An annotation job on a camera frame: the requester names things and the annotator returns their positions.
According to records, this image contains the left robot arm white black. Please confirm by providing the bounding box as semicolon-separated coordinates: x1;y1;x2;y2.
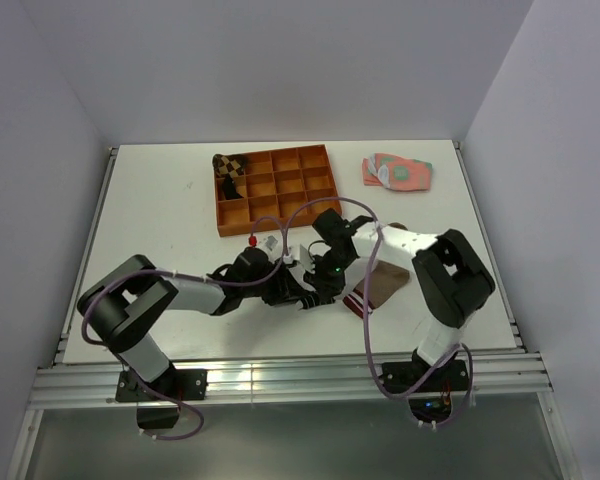
77;247;308;399

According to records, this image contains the aluminium rail frame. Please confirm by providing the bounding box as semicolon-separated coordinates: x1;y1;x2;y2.
27;350;552;410

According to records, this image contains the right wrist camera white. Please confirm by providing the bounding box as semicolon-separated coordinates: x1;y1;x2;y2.
282;244;315;273

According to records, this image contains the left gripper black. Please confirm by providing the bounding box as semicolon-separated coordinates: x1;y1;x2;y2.
241;258;307;306

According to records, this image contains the checkered brown rolled sock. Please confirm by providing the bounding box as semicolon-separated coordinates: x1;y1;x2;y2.
212;154;249;200

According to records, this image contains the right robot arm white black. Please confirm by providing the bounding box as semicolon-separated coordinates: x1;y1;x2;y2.
303;209;495;390

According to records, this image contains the pink green dotted sock pair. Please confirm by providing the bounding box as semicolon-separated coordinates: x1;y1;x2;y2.
361;153;433;192

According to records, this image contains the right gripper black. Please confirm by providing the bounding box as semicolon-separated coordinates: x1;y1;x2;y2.
304;249;356;302

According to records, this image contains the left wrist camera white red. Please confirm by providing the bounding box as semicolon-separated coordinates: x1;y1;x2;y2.
248;235;280;256

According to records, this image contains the orange compartment tray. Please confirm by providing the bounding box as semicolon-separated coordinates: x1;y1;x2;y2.
214;144;342;237

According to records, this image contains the black white striped sock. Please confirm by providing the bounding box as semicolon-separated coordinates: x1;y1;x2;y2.
299;292;334;310

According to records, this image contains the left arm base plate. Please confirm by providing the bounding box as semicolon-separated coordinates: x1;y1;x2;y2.
115;369;208;403

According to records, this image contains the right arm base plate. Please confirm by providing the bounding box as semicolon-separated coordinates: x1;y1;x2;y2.
379;357;470;394

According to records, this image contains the brown sock striped cuff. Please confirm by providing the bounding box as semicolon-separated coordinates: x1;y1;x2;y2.
341;240;411;318

